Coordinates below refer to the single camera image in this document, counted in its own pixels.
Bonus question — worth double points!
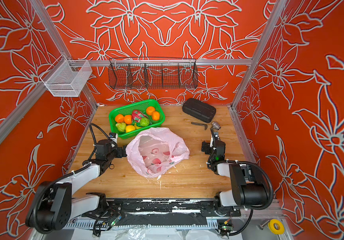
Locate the pink translucent plastic bag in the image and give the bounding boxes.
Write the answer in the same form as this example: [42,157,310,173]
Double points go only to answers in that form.
[126,128,190,178]

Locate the yellow lemon fruit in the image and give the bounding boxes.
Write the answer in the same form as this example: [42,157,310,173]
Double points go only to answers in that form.
[125,125,136,133]

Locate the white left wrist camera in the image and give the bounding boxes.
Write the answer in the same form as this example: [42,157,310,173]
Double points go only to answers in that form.
[109,132,118,143]

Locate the orange fruit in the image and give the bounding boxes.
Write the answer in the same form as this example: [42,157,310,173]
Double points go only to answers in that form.
[124,115,133,125]
[151,111,161,121]
[146,106,156,116]

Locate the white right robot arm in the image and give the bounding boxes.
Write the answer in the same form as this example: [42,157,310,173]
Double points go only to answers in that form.
[202,131,274,210]

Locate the red green dragon fruit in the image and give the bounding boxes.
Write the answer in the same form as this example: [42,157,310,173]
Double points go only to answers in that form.
[132,110,149,125]

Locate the yellow tape roll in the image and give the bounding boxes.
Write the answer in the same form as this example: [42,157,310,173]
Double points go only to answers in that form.
[268,219,286,235]

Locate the black wire wall basket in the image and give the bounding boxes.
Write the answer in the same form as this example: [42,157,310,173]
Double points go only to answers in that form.
[108,58,199,90]

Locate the green pepper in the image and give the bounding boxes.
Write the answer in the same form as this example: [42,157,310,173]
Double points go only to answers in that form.
[138,118,151,128]

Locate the black plastic tool case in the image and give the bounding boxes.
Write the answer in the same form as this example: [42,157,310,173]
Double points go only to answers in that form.
[182,98,217,123]

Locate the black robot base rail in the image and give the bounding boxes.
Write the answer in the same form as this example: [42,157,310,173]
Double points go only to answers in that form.
[81,198,241,228]

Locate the silver metal fitting tool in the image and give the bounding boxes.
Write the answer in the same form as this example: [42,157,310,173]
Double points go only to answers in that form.
[211,121,221,133]

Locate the dark metal bracket tool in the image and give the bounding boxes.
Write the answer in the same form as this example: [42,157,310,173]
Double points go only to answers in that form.
[191,122,208,130]

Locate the green plastic perforated basket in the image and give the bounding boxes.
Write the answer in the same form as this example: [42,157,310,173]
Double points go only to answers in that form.
[109,100,166,139]

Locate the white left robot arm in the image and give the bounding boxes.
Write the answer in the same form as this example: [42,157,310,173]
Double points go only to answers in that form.
[25,133,126,236]

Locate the white wire mesh basket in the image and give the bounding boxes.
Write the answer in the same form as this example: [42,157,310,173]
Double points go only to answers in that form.
[40,60,92,97]

